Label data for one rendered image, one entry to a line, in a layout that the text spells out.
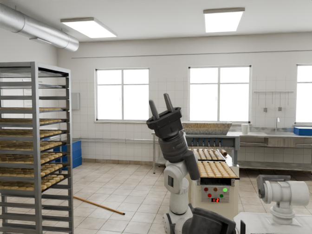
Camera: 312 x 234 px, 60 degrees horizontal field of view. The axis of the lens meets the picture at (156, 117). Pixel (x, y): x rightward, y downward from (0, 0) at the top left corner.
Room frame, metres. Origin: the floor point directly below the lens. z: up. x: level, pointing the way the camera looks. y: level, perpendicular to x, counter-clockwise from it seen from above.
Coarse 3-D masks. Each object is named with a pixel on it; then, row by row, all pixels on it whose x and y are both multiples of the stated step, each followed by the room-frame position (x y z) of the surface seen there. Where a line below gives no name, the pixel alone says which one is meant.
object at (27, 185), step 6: (0, 180) 2.00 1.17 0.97; (42, 180) 2.00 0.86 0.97; (48, 180) 2.04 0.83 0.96; (54, 180) 2.00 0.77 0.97; (0, 186) 1.86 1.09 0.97; (6, 186) 1.86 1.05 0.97; (12, 186) 1.89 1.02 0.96; (18, 186) 1.88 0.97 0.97; (24, 186) 1.87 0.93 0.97; (30, 186) 1.88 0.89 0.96; (42, 186) 1.86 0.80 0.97; (48, 186) 1.91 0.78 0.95
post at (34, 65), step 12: (36, 72) 1.73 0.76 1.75; (36, 84) 1.73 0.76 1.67; (36, 96) 1.72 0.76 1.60; (36, 108) 1.72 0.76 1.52; (36, 120) 1.72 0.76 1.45; (36, 132) 1.72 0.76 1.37; (36, 144) 1.72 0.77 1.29; (36, 156) 1.72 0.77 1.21; (36, 168) 1.72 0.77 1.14; (36, 180) 1.72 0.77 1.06; (36, 192) 1.72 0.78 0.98; (36, 204) 1.72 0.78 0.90; (36, 216) 1.72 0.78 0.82; (36, 228) 1.72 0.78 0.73
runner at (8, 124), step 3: (0, 123) 1.79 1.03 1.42; (3, 123) 1.79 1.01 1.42; (6, 123) 1.78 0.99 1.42; (9, 123) 1.78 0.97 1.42; (12, 123) 1.78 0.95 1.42; (15, 123) 1.77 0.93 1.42; (18, 123) 1.77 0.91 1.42; (21, 123) 1.77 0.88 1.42; (24, 123) 1.76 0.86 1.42; (27, 123) 1.76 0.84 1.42; (30, 123) 1.76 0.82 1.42; (0, 126) 1.79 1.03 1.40; (3, 126) 1.79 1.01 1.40; (6, 126) 1.78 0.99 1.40; (9, 126) 1.78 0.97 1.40; (12, 126) 1.78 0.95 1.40; (15, 126) 1.77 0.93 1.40; (18, 126) 1.77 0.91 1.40; (21, 126) 1.77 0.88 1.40; (24, 126) 1.76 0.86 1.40; (27, 126) 1.76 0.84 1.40; (30, 126) 1.76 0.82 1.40; (39, 126) 1.75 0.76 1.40
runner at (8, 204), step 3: (0, 201) 1.80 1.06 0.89; (0, 204) 1.79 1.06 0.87; (3, 204) 1.79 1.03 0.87; (6, 204) 1.79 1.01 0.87; (9, 204) 1.78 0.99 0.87; (12, 204) 1.78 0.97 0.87; (15, 204) 1.78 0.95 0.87; (18, 204) 1.77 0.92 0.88; (21, 204) 1.77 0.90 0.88; (24, 204) 1.77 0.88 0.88; (27, 204) 1.76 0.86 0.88; (30, 204) 1.76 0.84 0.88; (33, 204) 1.76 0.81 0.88; (18, 207) 1.77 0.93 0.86; (21, 207) 1.77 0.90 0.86; (24, 207) 1.77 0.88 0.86; (27, 207) 1.76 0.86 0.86; (30, 207) 1.76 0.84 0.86; (33, 207) 1.76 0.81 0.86; (42, 207) 1.77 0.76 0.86
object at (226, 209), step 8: (192, 184) 2.74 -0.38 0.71; (200, 184) 2.32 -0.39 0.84; (208, 184) 2.32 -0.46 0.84; (216, 184) 2.32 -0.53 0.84; (224, 184) 2.32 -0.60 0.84; (192, 192) 2.73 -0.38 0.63; (200, 192) 2.31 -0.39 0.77; (232, 192) 2.29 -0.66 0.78; (192, 200) 2.72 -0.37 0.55; (200, 200) 2.31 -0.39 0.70; (232, 200) 2.29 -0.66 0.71; (208, 208) 2.30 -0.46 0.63; (216, 208) 2.30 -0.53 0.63; (224, 208) 2.29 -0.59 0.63; (232, 208) 2.29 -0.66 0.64; (224, 216) 2.29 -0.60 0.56; (232, 216) 2.29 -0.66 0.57
